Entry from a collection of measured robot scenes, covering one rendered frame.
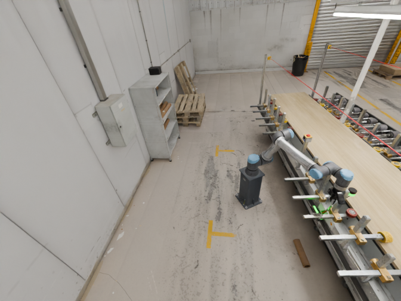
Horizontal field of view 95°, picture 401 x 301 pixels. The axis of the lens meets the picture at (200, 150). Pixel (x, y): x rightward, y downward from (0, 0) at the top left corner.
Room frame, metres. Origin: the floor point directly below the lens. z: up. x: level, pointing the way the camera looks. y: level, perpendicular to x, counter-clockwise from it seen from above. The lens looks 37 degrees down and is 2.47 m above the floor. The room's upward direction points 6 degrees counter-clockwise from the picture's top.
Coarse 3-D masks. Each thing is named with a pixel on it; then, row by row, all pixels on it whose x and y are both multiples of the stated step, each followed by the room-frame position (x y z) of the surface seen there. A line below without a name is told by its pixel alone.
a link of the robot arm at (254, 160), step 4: (248, 156) 1.87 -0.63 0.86; (252, 156) 1.85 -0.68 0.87; (256, 156) 1.84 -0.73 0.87; (248, 160) 1.82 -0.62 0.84; (252, 160) 1.79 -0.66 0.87; (256, 160) 1.78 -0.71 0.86; (260, 160) 1.81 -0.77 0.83; (248, 164) 1.81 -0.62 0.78; (252, 164) 1.77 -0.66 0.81; (256, 164) 1.77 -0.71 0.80; (260, 164) 1.79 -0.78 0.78; (248, 168) 1.80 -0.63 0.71; (252, 168) 1.77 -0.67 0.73; (256, 168) 1.77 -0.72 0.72
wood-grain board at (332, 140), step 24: (288, 96) 3.59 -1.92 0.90; (288, 120) 2.64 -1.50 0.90; (312, 120) 2.57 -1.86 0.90; (336, 120) 2.49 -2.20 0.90; (312, 144) 1.95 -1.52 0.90; (336, 144) 1.90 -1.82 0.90; (360, 144) 1.85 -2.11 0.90; (360, 168) 1.43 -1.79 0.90; (384, 168) 1.39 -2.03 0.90; (360, 192) 1.11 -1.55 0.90; (384, 192) 1.08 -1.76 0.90; (360, 216) 0.86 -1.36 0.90; (384, 216) 0.84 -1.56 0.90
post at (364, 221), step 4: (364, 216) 0.72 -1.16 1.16; (368, 216) 0.71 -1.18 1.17; (360, 220) 0.72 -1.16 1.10; (364, 220) 0.70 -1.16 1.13; (368, 220) 0.69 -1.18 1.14; (356, 224) 0.73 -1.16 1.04; (360, 224) 0.71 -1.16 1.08; (364, 224) 0.69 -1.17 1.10; (356, 228) 0.71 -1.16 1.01; (360, 228) 0.69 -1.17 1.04; (356, 232) 0.69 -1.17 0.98; (348, 240) 0.70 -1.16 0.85; (352, 240) 0.69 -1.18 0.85; (344, 244) 0.70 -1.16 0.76; (348, 244) 0.69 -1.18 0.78
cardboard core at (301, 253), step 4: (296, 240) 1.09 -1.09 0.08; (296, 244) 1.04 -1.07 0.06; (300, 244) 1.03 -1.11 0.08; (296, 248) 1.01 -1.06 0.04; (300, 248) 0.99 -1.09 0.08; (300, 252) 0.95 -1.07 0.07; (304, 252) 0.95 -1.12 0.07; (300, 256) 0.91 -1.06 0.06; (304, 256) 0.90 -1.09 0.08; (304, 260) 0.85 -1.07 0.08; (308, 260) 0.85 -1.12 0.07; (304, 264) 0.82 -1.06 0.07; (308, 264) 0.81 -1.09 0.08
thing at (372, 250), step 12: (300, 144) 2.14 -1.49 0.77; (312, 156) 1.79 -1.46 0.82; (288, 168) 2.27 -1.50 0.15; (300, 192) 1.76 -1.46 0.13; (372, 240) 0.70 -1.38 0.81; (372, 252) 0.64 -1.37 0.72; (336, 264) 0.79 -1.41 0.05; (348, 288) 0.56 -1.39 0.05; (396, 288) 0.38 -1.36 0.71; (360, 300) 0.44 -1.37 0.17; (396, 300) 0.33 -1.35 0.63
